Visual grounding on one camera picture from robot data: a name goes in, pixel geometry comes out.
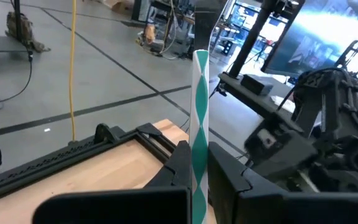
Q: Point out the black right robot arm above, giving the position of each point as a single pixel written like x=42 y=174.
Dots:
x=337 y=105

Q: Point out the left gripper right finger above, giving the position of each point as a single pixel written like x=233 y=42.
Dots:
x=228 y=193

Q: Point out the small black box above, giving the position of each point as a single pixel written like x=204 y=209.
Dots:
x=256 y=84

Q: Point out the grey cart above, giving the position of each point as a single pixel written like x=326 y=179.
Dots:
x=253 y=96

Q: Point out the large monitor screen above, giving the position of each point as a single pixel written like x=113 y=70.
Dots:
x=319 y=37

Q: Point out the brown camouflage bag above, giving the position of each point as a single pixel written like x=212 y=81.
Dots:
x=26 y=31

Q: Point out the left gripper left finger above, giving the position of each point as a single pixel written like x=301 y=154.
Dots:
x=176 y=186

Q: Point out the cardboard box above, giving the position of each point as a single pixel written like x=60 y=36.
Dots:
x=118 y=4

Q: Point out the black stand pole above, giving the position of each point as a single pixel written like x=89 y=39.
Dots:
x=17 y=18

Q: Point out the black monitor pole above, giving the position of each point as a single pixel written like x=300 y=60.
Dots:
x=250 y=40

